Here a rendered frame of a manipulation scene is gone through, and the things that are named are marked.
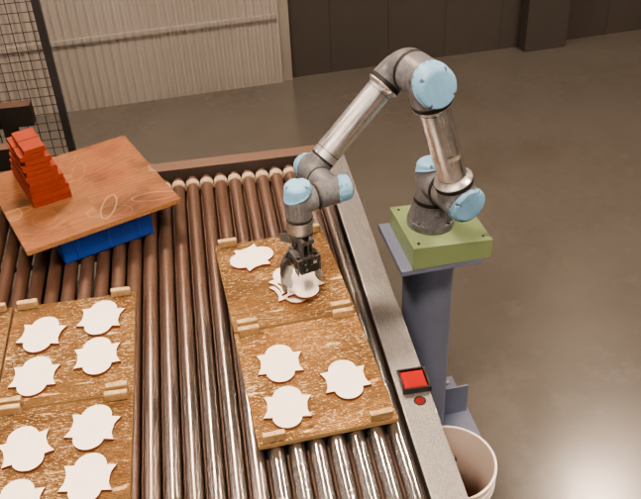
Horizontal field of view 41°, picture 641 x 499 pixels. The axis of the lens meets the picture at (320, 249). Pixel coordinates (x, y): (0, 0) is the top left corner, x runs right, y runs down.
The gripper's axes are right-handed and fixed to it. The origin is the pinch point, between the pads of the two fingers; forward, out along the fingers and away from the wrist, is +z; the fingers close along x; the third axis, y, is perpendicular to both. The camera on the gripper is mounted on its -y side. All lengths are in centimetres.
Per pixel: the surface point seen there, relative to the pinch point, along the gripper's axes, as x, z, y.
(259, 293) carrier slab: -11.7, 2.7, -4.5
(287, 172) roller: 24, 4, -64
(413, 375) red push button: 11.2, 3.5, 45.1
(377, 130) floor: 146, 96, -219
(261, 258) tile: -5.1, 1.7, -18.4
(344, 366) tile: -3.9, 1.8, 35.1
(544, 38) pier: 300, 87, -261
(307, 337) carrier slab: -7.1, 2.7, 19.3
